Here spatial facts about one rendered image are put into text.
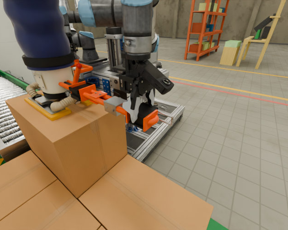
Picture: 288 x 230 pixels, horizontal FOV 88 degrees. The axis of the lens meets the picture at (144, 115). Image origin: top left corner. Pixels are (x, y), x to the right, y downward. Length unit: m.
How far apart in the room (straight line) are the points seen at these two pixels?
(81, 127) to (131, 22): 0.49
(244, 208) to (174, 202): 0.91
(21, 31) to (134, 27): 0.57
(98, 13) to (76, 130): 0.46
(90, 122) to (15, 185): 0.63
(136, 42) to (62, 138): 0.48
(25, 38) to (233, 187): 1.87
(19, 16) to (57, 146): 0.53
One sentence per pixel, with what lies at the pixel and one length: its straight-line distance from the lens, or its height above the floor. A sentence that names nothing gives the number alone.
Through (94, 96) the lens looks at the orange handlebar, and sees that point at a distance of 0.65.
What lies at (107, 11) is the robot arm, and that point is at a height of 1.37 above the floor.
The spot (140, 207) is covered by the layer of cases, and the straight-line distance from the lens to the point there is 0.89.
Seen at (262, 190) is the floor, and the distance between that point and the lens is 1.93.
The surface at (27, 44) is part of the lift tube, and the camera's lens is 0.86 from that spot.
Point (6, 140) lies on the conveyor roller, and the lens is 1.65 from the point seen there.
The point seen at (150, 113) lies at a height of 1.09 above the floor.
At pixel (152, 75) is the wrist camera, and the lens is 0.42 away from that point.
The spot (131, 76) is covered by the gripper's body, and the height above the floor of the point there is 1.21.
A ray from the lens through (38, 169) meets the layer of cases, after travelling 1.22.
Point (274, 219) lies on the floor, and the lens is 1.80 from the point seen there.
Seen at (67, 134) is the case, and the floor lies 0.94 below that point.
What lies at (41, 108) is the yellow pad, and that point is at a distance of 0.94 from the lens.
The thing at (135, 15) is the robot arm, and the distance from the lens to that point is 0.41.
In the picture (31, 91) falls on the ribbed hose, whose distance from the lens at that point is 1.07.
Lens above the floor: 1.35
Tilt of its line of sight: 32 degrees down
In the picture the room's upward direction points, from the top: straight up
